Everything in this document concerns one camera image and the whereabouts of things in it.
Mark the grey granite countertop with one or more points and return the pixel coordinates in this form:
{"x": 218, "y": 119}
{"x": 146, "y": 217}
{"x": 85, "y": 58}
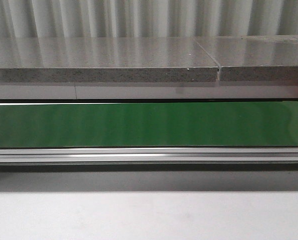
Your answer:
{"x": 210, "y": 68}

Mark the green conveyor belt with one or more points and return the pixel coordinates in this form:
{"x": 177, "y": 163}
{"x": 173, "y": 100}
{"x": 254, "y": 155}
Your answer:
{"x": 257, "y": 123}

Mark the grey pleated curtain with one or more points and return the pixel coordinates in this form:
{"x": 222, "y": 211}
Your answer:
{"x": 151, "y": 18}

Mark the aluminium conveyor frame rail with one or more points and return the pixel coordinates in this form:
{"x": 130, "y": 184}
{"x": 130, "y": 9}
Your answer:
{"x": 101, "y": 159}

